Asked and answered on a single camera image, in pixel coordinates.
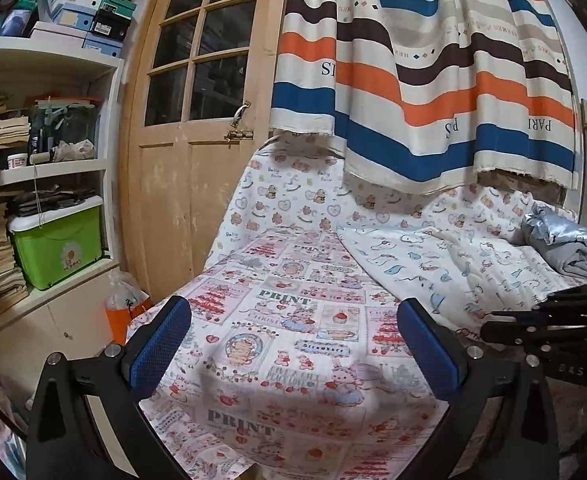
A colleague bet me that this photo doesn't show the white cartoon cat pants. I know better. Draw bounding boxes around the white cartoon cat pants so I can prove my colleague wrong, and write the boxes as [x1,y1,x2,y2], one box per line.
[338,226,584,338]

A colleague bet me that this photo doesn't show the folded grey blue clothes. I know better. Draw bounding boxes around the folded grey blue clothes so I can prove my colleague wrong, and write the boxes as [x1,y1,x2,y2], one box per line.
[521,204,587,280]

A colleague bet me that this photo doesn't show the orange plastic bag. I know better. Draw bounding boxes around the orange plastic bag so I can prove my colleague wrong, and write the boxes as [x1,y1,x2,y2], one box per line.
[104,269,152,344]

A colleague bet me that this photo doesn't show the green storage box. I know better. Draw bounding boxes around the green storage box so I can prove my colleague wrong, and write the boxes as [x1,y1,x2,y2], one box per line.
[8,196,103,290]

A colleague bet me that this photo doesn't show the pink strawberry print sheet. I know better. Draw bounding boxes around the pink strawberry print sheet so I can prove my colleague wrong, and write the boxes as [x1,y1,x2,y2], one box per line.
[125,226,582,480]

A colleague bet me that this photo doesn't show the striped hanging curtain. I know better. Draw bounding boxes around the striped hanging curtain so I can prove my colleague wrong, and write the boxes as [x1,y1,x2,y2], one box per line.
[270,0,578,194]

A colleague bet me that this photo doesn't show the bear print white sheet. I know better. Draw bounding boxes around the bear print white sheet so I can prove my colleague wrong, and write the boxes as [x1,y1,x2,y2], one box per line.
[205,133,578,266]

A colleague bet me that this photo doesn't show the white shelving unit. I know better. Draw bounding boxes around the white shelving unit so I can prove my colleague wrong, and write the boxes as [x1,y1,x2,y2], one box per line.
[0,0,139,401]

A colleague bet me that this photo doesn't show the wooden glass panel door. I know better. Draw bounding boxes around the wooden glass panel door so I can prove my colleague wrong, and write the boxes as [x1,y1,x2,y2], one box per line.
[118,0,284,300]

